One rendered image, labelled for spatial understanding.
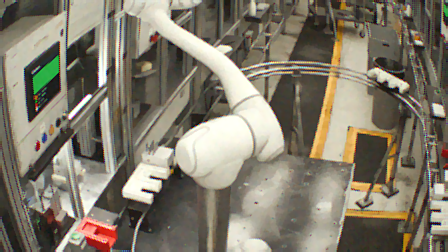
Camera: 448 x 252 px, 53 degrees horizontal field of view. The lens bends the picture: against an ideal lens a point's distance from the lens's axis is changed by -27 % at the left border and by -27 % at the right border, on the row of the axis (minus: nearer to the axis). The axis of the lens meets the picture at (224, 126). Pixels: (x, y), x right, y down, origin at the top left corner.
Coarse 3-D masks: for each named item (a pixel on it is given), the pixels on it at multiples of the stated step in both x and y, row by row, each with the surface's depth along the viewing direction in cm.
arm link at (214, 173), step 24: (216, 120) 166; (240, 120) 167; (192, 144) 159; (216, 144) 160; (240, 144) 163; (192, 168) 160; (216, 168) 161; (240, 168) 168; (216, 192) 169; (216, 216) 174; (216, 240) 179
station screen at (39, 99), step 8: (56, 56) 170; (40, 64) 159; (32, 72) 154; (32, 80) 155; (56, 80) 173; (32, 88) 156; (40, 88) 162; (48, 88) 168; (56, 88) 175; (40, 96) 163; (48, 96) 169; (40, 104) 164
